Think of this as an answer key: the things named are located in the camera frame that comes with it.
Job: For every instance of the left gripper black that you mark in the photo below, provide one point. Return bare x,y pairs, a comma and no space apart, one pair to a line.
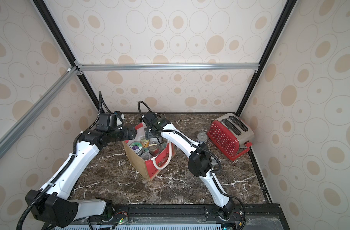
127,133

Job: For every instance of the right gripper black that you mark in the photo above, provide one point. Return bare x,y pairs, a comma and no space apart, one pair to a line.
149,138

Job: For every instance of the burlap canvas bag red lining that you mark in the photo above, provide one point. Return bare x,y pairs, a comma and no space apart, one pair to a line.
153,159

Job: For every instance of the purple flower label jar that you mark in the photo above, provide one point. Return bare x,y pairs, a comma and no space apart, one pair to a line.
136,147

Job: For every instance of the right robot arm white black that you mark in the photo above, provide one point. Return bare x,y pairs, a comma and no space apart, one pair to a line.
202,163

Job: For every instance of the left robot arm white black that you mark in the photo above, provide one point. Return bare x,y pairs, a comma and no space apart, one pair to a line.
51,203

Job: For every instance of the red silver toaster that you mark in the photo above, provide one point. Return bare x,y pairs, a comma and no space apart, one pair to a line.
231,136

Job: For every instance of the silver horizontal rail back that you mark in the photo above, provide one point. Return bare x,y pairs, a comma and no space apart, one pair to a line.
169,67

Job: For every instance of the silver diagonal rail left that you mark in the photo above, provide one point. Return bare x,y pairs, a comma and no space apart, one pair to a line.
10,137

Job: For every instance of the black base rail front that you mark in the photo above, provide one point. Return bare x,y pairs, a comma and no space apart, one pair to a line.
183,217

